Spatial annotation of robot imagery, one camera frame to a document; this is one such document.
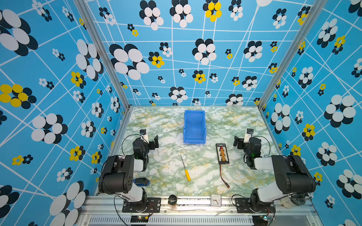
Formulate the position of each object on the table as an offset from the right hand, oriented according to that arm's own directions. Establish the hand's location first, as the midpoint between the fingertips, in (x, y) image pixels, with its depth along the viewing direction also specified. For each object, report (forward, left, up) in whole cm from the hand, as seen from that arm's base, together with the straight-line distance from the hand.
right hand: (245, 136), depth 94 cm
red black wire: (-26, +18, -6) cm, 32 cm away
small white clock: (-38, +24, -5) cm, 45 cm away
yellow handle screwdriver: (-22, +40, -5) cm, 46 cm away
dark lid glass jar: (-39, +46, +5) cm, 60 cm away
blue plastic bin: (+12, +33, -7) cm, 36 cm away
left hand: (-1, +63, +3) cm, 63 cm away
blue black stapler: (-29, +65, -3) cm, 71 cm away
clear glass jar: (-39, -12, +2) cm, 40 cm away
